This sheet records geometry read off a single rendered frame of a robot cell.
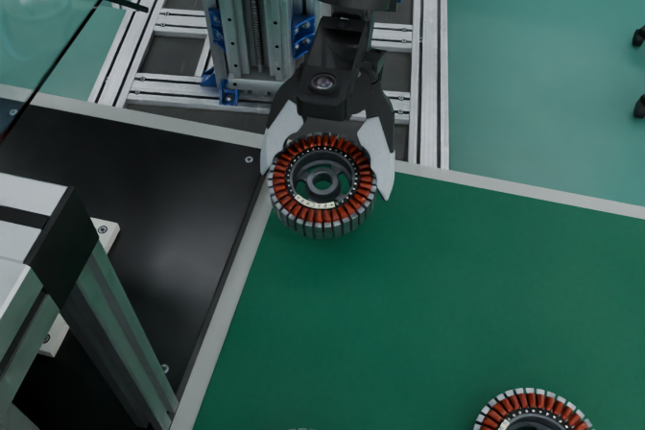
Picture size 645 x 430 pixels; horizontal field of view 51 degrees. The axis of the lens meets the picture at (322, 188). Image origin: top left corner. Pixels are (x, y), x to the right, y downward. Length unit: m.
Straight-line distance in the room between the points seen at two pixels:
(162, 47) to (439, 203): 1.17
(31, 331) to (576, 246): 0.59
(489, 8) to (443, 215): 1.57
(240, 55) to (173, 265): 0.80
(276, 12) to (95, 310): 0.98
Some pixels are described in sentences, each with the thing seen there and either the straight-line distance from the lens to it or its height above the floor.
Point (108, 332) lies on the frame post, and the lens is 0.46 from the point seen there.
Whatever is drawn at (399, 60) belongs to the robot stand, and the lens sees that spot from 1.74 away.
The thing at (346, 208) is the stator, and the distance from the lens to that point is 0.67.
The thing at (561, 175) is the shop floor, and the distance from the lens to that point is 1.85.
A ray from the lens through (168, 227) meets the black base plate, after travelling 0.74.
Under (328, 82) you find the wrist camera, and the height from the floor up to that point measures 0.97.
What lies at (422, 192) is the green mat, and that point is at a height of 0.75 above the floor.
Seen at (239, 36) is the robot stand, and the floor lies 0.46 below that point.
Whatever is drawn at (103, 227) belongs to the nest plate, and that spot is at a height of 0.78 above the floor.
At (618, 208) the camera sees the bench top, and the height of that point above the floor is 0.75.
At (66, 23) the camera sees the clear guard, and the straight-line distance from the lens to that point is 0.52.
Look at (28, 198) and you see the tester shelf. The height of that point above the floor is 1.12.
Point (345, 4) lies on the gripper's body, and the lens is 0.64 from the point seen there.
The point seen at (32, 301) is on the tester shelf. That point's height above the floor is 1.10.
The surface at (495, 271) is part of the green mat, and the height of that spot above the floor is 0.75.
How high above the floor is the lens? 1.37
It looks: 53 degrees down
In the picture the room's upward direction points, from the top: straight up
